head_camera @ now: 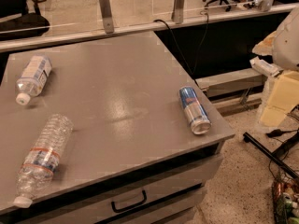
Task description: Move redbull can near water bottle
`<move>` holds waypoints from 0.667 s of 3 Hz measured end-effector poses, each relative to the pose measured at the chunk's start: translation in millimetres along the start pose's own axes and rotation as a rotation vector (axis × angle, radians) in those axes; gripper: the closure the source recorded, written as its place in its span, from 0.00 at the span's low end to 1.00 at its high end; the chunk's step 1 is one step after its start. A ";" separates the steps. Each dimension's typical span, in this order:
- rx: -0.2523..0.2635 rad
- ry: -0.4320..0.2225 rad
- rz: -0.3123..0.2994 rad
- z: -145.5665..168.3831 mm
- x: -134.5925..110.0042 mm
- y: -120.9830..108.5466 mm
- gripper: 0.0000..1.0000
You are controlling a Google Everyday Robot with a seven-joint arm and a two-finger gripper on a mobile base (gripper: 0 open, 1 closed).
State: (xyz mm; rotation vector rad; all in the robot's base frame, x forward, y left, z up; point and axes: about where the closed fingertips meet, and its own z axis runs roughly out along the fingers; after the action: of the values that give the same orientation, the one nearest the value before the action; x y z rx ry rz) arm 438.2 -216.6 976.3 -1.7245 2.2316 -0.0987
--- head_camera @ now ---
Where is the basket of colourful items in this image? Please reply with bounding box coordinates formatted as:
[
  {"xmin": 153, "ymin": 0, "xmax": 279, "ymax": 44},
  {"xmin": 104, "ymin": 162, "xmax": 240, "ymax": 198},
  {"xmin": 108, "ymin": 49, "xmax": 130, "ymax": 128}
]
[{"xmin": 272, "ymin": 179, "xmax": 299, "ymax": 224}]

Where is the metal glass bracket middle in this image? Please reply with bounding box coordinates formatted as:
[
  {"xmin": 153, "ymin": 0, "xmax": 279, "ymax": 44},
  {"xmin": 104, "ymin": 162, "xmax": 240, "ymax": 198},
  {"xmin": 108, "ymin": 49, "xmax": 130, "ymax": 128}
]
[{"xmin": 171, "ymin": 0, "xmax": 185, "ymax": 24}]

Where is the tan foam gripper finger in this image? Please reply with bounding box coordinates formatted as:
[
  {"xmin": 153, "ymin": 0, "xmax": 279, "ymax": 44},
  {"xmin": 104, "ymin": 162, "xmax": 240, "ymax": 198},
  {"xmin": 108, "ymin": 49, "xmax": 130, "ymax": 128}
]
[{"xmin": 259, "ymin": 71, "xmax": 299, "ymax": 127}]

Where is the white label water bottle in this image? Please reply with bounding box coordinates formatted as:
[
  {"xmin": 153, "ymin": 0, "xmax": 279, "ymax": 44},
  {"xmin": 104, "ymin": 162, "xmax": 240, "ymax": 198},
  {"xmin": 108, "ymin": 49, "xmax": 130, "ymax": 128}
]
[{"xmin": 16, "ymin": 55, "xmax": 52, "ymax": 105}]

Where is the clear ribbed water bottle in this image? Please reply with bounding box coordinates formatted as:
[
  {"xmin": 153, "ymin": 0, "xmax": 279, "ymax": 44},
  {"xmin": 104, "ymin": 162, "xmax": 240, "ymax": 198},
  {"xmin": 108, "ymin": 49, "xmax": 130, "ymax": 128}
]
[{"xmin": 13, "ymin": 114, "xmax": 74, "ymax": 208}]

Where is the black stand leg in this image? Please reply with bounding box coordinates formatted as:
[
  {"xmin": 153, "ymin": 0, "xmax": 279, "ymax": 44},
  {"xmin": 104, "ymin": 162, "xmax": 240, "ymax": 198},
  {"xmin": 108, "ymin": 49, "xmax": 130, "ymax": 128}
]
[{"xmin": 243, "ymin": 133, "xmax": 299, "ymax": 179}]

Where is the metal glass bracket left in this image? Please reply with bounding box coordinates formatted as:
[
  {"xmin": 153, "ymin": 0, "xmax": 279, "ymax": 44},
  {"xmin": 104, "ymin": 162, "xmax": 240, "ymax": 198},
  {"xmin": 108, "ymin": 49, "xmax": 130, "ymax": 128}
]
[{"xmin": 99, "ymin": 0, "xmax": 114, "ymax": 34}]

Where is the grey drawer with black handle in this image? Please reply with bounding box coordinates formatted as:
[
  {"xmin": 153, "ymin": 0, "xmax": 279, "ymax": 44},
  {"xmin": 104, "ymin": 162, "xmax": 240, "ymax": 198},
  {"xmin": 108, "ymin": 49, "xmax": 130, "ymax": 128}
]
[{"xmin": 37, "ymin": 154, "xmax": 222, "ymax": 224}]

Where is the black office chair left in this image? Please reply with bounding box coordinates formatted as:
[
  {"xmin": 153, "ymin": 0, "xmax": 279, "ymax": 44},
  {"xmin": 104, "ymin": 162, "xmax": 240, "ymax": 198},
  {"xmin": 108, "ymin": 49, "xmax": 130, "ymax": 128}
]
[{"xmin": 0, "ymin": 0, "xmax": 50, "ymax": 41}]

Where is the white tag on arm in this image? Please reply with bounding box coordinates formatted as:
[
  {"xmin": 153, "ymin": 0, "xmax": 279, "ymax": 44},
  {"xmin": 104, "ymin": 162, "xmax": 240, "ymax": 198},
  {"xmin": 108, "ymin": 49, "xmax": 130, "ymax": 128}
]
[{"xmin": 249, "ymin": 57, "xmax": 279, "ymax": 77}]

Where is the black cable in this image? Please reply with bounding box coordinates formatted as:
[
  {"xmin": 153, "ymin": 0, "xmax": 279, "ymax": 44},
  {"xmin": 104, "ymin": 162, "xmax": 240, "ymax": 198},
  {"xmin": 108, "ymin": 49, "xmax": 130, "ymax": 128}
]
[{"xmin": 152, "ymin": 12, "xmax": 210, "ymax": 77}]

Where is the blue silver redbull can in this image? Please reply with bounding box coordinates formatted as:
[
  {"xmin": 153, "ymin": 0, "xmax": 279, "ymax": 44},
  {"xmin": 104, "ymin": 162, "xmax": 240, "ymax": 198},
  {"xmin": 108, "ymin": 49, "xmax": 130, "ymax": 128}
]
[{"xmin": 178, "ymin": 86, "xmax": 211, "ymax": 135}]

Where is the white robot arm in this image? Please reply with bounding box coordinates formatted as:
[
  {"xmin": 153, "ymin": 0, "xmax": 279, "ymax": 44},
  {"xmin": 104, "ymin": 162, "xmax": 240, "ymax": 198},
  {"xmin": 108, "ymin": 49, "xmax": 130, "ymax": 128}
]
[{"xmin": 249, "ymin": 7, "xmax": 299, "ymax": 129}]

